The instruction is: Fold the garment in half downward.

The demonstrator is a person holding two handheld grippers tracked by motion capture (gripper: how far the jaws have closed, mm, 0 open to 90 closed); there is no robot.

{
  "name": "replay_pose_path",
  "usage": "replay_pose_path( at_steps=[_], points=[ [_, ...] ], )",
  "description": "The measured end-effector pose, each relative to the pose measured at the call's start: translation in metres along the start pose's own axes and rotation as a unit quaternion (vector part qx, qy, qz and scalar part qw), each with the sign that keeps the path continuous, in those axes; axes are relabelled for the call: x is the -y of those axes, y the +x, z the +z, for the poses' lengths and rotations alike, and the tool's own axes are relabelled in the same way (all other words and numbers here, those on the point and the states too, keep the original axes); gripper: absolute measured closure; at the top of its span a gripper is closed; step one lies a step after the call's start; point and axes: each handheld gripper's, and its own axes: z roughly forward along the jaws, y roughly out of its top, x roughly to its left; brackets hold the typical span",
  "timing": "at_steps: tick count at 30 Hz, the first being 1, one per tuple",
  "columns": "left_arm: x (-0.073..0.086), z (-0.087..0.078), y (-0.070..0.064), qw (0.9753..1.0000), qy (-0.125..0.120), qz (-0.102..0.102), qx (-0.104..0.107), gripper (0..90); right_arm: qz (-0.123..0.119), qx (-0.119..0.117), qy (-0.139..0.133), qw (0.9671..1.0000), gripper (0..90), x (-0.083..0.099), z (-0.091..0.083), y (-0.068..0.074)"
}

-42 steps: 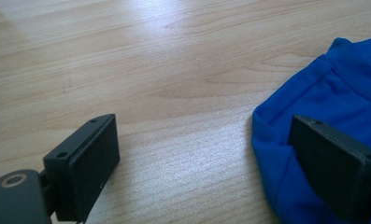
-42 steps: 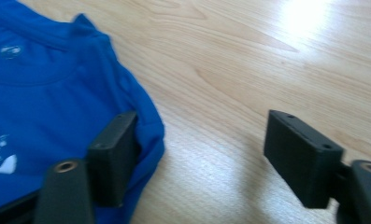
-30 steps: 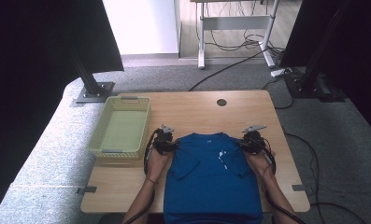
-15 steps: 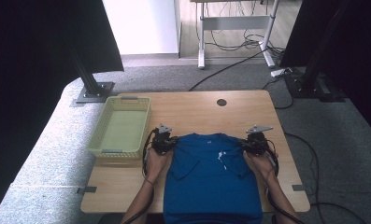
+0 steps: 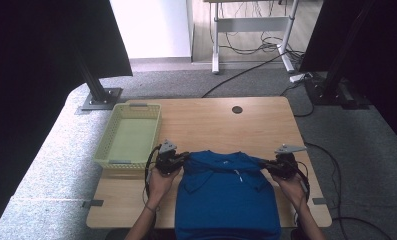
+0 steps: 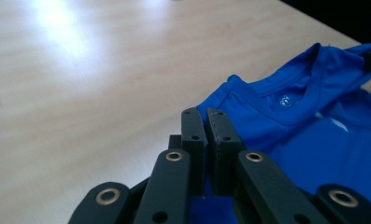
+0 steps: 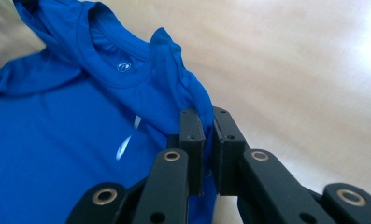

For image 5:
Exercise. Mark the dark round table grommet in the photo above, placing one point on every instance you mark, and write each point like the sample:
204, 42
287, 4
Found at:
237, 109

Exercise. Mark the person's right hand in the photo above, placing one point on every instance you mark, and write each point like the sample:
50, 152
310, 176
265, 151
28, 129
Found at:
294, 191

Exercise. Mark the black stand with grey base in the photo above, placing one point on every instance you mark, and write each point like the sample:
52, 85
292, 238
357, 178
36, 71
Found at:
97, 91

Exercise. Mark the person's dark clothing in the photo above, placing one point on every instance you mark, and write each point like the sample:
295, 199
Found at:
166, 235

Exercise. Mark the person's left hand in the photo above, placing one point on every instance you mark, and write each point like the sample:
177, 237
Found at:
162, 188

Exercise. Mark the grey tape strip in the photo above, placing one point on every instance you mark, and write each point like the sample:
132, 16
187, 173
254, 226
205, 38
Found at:
94, 203
319, 201

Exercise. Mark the white desk frame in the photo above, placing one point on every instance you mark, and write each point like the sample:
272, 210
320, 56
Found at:
252, 24

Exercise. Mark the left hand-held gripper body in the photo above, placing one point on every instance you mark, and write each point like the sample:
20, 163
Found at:
167, 163

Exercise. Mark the white power strip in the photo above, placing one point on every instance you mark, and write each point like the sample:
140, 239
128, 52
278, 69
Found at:
297, 78

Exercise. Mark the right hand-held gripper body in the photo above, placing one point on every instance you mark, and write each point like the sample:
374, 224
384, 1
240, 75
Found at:
286, 166

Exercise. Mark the pale green plastic basket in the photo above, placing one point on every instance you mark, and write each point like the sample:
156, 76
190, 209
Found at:
132, 140

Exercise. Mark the blue t-shirt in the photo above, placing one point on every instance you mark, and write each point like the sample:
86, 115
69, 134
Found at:
226, 206

